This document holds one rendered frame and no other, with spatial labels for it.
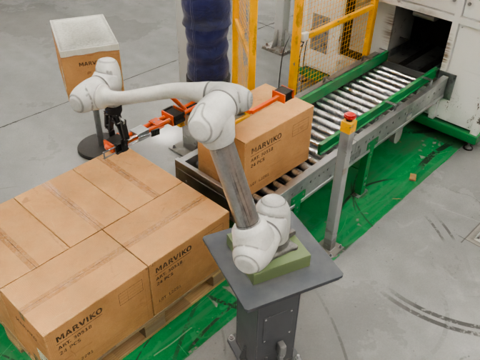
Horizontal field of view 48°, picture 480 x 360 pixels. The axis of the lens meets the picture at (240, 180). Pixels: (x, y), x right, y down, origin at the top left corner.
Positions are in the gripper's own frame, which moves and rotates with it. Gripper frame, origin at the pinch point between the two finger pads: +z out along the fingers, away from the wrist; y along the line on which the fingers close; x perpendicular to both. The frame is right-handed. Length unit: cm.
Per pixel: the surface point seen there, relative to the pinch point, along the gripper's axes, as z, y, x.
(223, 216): 66, -19, -50
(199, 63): -24, -2, -50
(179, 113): -2.2, -3.6, -34.6
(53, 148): 119, 187, -56
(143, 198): 65, 26, -28
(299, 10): -4, 40, -186
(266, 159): 44, -19, -86
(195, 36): -37, -1, -49
